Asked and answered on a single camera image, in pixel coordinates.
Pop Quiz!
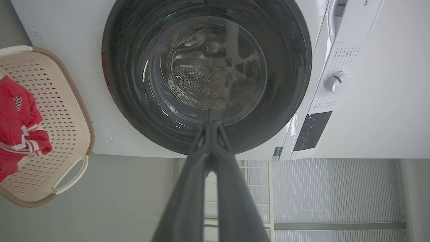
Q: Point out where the white round control knob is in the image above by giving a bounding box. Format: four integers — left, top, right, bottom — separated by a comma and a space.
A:
325, 71, 351, 94

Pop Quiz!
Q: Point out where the white detergent drawer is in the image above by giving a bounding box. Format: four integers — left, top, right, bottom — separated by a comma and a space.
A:
328, 0, 384, 43

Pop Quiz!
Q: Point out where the black round glass washer door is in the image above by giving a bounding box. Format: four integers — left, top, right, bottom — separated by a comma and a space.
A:
101, 0, 313, 156

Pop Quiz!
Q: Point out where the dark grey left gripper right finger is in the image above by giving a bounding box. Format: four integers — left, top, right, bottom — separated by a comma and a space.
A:
212, 121, 271, 242

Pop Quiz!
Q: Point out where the black washer display panel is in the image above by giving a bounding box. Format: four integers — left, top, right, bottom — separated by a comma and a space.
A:
293, 111, 333, 152

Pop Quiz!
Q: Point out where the round white filter cover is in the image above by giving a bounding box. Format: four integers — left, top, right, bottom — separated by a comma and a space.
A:
91, 121, 112, 146

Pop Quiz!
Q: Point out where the red garment with white stripes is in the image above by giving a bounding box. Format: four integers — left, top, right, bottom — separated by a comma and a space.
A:
0, 76, 53, 184

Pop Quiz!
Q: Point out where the beige perforated laundry basket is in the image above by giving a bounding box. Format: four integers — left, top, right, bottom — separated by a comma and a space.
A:
0, 45, 95, 208

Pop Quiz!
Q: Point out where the white front-load washing machine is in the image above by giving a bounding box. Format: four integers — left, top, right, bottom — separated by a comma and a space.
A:
10, 0, 385, 161

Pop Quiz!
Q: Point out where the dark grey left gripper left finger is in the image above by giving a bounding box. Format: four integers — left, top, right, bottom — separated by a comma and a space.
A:
151, 122, 212, 242

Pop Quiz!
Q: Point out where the perforated steel washer drum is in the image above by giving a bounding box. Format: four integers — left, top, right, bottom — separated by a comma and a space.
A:
170, 20, 266, 111

